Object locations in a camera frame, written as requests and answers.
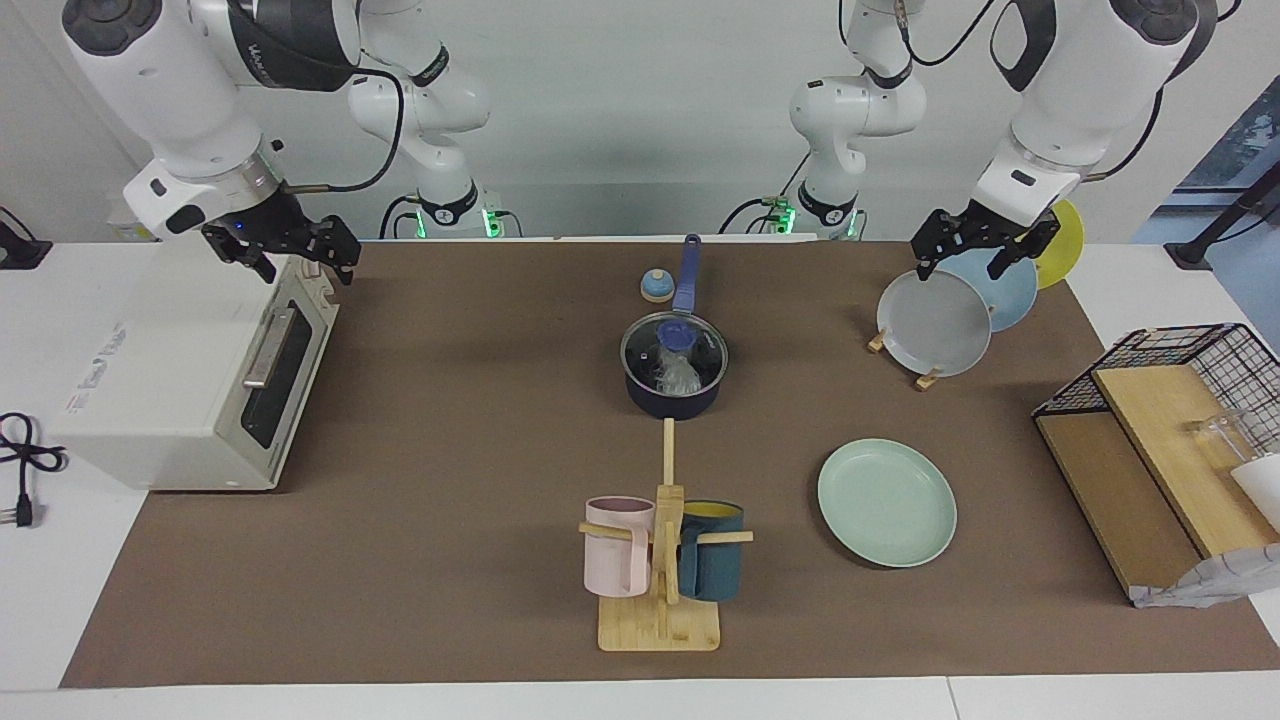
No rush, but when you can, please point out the dark teal mug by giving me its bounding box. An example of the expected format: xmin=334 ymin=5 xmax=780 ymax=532
xmin=678 ymin=501 xmax=745 ymax=602

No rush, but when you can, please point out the white patterned paper wrap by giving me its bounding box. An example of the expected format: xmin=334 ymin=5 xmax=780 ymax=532
xmin=1130 ymin=543 xmax=1280 ymax=609

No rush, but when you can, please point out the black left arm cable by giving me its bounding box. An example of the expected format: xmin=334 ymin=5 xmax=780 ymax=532
xmin=1080 ymin=85 xmax=1168 ymax=184

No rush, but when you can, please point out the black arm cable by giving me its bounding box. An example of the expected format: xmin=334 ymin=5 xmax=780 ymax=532
xmin=280 ymin=68 xmax=406 ymax=193
xmin=1080 ymin=85 xmax=1168 ymax=184

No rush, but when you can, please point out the glass lid blue knob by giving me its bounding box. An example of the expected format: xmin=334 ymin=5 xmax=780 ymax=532
xmin=620 ymin=312 xmax=728 ymax=397

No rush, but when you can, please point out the grey plate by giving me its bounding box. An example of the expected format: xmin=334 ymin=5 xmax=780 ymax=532
xmin=877 ymin=270 xmax=993 ymax=378

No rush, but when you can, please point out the brown fibreboard panel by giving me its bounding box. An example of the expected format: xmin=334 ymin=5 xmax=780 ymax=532
xmin=1035 ymin=412 xmax=1201 ymax=598

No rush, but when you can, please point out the light wooden cutting board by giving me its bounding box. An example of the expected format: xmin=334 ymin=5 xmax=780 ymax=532
xmin=1092 ymin=365 xmax=1280 ymax=559

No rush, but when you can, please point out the wooden mug tree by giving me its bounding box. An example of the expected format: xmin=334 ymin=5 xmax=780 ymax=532
xmin=578 ymin=418 xmax=753 ymax=653

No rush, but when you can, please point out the white cup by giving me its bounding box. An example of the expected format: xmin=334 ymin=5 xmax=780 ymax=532
xmin=1230 ymin=455 xmax=1280 ymax=533

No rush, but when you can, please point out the pink mug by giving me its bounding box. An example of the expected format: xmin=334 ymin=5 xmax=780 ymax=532
xmin=584 ymin=497 xmax=656 ymax=598

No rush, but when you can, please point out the black power cord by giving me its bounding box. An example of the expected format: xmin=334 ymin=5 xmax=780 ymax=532
xmin=0 ymin=412 xmax=67 ymax=529

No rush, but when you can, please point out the green plate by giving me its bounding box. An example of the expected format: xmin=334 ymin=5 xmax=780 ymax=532
xmin=817 ymin=438 xmax=958 ymax=569

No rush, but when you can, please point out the black base cable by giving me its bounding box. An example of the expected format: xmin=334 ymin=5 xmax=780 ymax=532
xmin=720 ymin=150 xmax=813 ymax=237
xmin=378 ymin=193 xmax=421 ymax=241

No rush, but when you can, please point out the yellow plate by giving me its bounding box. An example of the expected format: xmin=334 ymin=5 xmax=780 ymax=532
xmin=1035 ymin=198 xmax=1085 ymax=291

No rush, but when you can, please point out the black table clamp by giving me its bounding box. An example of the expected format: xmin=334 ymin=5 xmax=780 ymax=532
xmin=0 ymin=205 xmax=53 ymax=271

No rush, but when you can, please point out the beige toaster oven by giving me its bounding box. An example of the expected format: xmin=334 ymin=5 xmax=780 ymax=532
xmin=45 ymin=245 xmax=341 ymax=493

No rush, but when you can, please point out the wooden plate rack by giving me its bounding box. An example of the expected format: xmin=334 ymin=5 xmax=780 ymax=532
xmin=868 ymin=330 xmax=946 ymax=391

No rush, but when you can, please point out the brown table mat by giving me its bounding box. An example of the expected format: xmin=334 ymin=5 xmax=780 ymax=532
xmin=60 ymin=240 xmax=1280 ymax=689

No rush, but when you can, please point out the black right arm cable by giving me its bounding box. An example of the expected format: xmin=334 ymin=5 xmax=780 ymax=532
xmin=280 ymin=68 xmax=406 ymax=193

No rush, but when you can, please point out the clear glass cup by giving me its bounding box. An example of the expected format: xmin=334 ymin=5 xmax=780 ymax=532
xmin=1185 ymin=408 xmax=1259 ymax=471

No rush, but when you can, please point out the black pot purple handle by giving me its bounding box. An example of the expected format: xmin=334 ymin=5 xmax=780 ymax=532
xmin=620 ymin=235 xmax=729 ymax=421

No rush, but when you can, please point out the light blue plate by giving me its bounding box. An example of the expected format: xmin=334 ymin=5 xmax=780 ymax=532
xmin=940 ymin=245 xmax=1039 ymax=333

